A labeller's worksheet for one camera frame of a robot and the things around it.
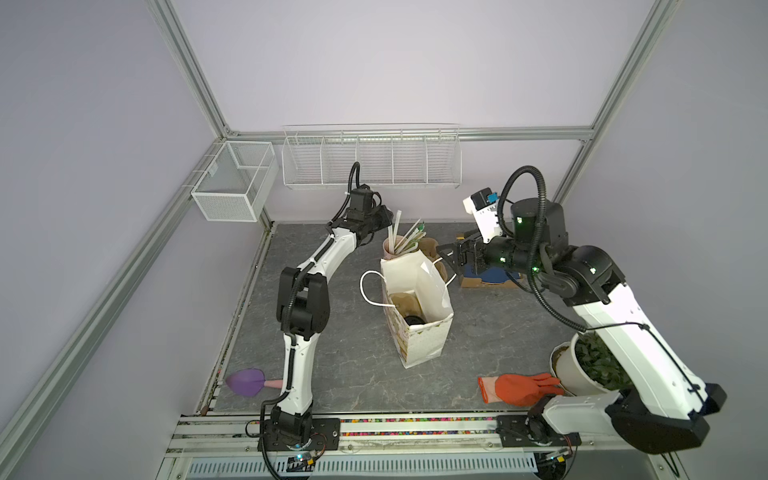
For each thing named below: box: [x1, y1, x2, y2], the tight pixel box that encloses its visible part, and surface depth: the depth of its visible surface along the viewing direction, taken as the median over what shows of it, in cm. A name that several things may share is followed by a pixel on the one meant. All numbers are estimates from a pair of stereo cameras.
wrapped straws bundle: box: [387, 209, 427, 255], surface depth 102 cm
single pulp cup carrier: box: [389, 291, 427, 322], surface depth 95 cm
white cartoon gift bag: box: [359, 249, 457, 369], surface depth 80 cm
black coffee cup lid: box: [404, 315, 426, 326], surface depth 81 cm
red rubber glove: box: [478, 373, 565, 407], surface depth 81 cm
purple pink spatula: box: [226, 368, 284, 397], surface depth 84 cm
